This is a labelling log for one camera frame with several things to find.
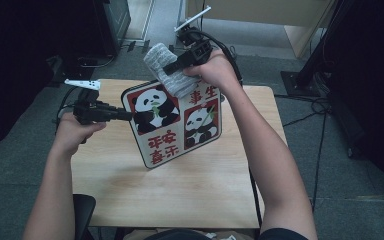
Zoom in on person's right hand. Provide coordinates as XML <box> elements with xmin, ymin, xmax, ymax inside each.
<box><xmin>183</xmin><ymin>49</ymin><xmax>243</xmax><ymax>96</ymax></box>

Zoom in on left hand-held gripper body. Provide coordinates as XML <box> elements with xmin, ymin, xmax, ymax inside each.
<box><xmin>64</xmin><ymin>78</ymin><xmax>118</xmax><ymax>126</ymax></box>

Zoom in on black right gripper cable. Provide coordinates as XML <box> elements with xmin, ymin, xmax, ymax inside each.
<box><xmin>193</xmin><ymin>29</ymin><xmax>265</xmax><ymax>232</ymax></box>

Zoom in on person's left hand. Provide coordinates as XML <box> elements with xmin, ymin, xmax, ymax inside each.
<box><xmin>53</xmin><ymin>113</ymin><xmax>108</xmax><ymax>157</ymax></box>

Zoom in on light wooden cabinet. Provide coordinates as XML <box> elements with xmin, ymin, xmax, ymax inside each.
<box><xmin>183</xmin><ymin>0</ymin><xmax>335</xmax><ymax>58</ymax></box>

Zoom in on grey knitted cloth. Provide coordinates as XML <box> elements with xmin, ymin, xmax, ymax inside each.
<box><xmin>143</xmin><ymin>42</ymin><xmax>200</xmax><ymax>100</ymax></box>

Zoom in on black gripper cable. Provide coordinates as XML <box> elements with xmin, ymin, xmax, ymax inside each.
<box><xmin>54</xmin><ymin>87</ymin><xmax>81</xmax><ymax>129</ymax></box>
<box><xmin>193</xmin><ymin>29</ymin><xmax>265</xmax><ymax>232</ymax></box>

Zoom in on black floor cables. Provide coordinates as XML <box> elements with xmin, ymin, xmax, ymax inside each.
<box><xmin>273</xmin><ymin>71</ymin><xmax>333</xmax><ymax>213</ymax></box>

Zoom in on black metal stand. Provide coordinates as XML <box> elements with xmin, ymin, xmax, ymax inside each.
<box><xmin>279</xmin><ymin>0</ymin><xmax>349</xmax><ymax>98</ymax></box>

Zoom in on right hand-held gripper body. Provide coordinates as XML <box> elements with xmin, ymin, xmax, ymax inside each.
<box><xmin>174</xmin><ymin>5</ymin><xmax>214</xmax><ymax>66</ymax></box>

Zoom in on black chair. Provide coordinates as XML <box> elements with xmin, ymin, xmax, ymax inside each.
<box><xmin>72</xmin><ymin>193</ymin><xmax>97</xmax><ymax>240</ymax></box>

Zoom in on black computer tower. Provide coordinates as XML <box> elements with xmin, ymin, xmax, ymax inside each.
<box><xmin>91</xmin><ymin>0</ymin><xmax>132</xmax><ymax>57</ymax></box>

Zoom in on panda picture board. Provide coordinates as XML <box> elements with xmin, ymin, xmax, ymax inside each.
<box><xmin>120</xmin><ymin>78</ymin><xmax>223</xmax><ymax>170</ymax></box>

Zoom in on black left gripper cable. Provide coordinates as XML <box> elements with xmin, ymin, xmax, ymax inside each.
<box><xmin>54</xmin><ymin>87</ymin><xmax>81</xmax><ymax>129</ymax></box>

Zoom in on black looped floor cable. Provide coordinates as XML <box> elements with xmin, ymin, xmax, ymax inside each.
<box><xmin>77</xmin><ymin>54</ymin><xmax>116</xmax><ymax>68</ymax></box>

